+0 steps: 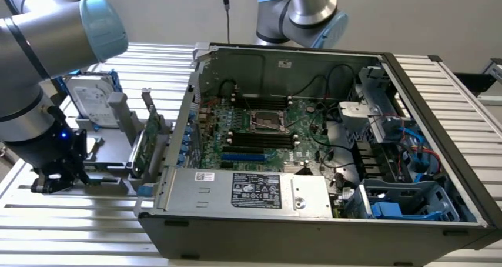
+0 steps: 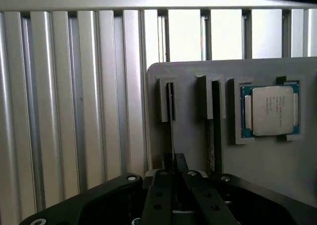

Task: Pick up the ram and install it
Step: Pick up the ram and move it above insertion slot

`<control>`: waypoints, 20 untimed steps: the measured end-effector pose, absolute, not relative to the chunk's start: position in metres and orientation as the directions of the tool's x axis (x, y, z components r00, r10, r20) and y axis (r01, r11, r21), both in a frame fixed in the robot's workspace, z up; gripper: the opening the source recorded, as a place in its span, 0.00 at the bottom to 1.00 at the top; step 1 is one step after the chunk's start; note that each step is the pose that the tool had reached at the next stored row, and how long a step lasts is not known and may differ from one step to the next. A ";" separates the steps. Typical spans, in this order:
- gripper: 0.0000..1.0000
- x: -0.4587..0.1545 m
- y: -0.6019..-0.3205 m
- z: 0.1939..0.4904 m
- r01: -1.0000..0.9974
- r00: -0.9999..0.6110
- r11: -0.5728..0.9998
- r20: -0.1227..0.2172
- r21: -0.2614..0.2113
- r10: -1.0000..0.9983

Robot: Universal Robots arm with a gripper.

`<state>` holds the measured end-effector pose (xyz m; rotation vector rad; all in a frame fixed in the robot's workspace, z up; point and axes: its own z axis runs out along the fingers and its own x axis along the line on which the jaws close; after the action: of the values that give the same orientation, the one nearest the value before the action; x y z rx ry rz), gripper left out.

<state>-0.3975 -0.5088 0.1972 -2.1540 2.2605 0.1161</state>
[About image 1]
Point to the green RAM stick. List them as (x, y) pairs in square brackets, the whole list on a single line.
[(110, 168)]

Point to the metal disk bay cage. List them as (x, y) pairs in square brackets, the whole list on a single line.
[(377, 87)]

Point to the black box beside table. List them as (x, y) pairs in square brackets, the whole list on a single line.
[(474, 83)]

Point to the open black PC case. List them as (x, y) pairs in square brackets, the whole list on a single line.
[(274, 237)]

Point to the black expansion slot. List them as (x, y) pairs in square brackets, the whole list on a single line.
[(235, 165)]

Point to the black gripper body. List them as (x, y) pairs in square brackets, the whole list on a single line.
[(43, 152)]

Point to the blue plastic drive bay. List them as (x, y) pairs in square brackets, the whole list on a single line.
[(411, 196)]

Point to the green motherboard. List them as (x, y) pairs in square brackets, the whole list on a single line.
[(310, 131)]

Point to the black RAM slot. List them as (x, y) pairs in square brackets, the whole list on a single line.
[(262, 134), (262, 146), (262, 103), (262, 142), (262, 100), (262, 97), (262, 107), (262, 138)]

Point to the grey parts rack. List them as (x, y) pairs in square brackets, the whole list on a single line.
[(118, 149)]

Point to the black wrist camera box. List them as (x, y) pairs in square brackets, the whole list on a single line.
[(82, 143)]

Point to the metal CPU socket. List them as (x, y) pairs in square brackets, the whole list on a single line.
[(267, 120)]

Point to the silver coin battery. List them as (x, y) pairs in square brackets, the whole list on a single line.
[(311, 108)]

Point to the green graphics card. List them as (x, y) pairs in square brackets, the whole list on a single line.
[(148, 137)]

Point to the silver hard disk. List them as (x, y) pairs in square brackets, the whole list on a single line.
[(92, 99)]

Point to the silver power supply unit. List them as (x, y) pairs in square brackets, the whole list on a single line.
[(215, 196)]

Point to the silver CPU chip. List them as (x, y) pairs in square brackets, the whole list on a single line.
[(94, 145)]

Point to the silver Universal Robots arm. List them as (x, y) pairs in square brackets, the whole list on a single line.
[(43, 43)]

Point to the blue expansion slot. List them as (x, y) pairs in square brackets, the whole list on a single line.
[(243, 157)]

